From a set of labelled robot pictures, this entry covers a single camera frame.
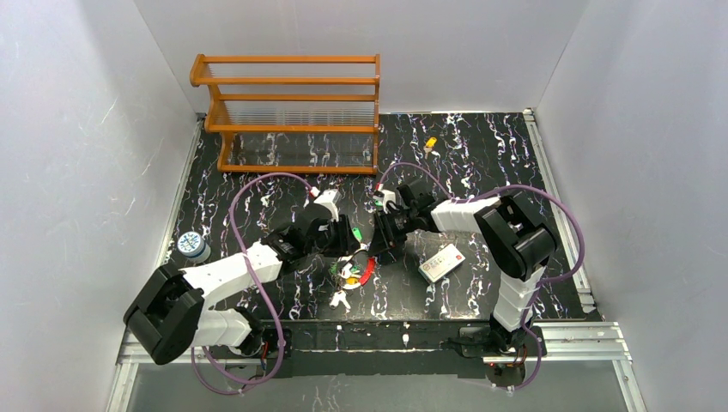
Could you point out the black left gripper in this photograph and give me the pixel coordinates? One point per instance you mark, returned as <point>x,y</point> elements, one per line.
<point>342,241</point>

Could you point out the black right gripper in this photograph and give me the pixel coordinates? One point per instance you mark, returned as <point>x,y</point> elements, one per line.
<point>385,241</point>

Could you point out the green tagged key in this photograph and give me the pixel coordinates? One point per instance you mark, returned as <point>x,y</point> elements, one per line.
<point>357,233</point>

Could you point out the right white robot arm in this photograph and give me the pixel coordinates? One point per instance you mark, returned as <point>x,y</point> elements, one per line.
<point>515,234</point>

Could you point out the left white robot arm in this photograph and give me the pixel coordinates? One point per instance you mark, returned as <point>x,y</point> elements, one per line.
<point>176,308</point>

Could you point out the white tagged key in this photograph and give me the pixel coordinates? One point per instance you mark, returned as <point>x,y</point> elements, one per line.
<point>340,298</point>

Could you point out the white card box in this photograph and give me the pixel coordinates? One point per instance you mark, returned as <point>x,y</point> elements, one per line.
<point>441,263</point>

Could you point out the yellow tagged key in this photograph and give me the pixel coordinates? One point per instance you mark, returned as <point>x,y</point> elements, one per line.
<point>429,149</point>

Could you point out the orange wooden rack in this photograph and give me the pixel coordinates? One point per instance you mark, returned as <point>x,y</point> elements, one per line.
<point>303,114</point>

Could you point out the blue white round tin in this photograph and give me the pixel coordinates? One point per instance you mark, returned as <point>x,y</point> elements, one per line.
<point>193,247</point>

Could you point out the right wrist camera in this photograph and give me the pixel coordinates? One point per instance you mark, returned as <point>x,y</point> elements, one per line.
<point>385,201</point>

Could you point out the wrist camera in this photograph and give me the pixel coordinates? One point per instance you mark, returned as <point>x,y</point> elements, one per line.
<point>329,199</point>
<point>385,201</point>

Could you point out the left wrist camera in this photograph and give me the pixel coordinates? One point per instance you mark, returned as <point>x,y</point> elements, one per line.
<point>329,199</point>

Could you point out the aluminium frame rail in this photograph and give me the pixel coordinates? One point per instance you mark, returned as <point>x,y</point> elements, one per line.
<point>573,340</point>

